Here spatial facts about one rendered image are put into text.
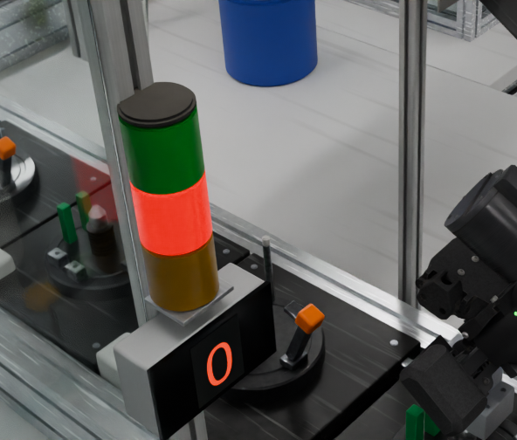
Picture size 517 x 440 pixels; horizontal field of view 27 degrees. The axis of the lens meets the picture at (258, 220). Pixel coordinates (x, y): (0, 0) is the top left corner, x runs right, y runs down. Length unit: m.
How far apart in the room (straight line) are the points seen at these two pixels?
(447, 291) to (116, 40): 0.31
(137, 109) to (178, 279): 0.13
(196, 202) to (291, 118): 1.01
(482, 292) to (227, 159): 0.85
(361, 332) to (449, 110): 0.64
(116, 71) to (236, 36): 1.10
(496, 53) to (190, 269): 1.21
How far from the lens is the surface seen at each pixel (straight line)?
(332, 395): 1.10
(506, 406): 0.95
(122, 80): 0.69
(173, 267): 0.74
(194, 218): 0.72
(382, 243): 1.45
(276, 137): 1.67
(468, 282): 0.84
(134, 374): 0.77
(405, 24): 1.06
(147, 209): 0.71
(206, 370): 0.80
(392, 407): 1.09
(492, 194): 0.77
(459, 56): 1.87
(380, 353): 1.14
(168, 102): 0.69
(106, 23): 0.67
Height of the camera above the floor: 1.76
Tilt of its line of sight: 37 degrees down
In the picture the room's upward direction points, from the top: 5 degrees counter-clockwise
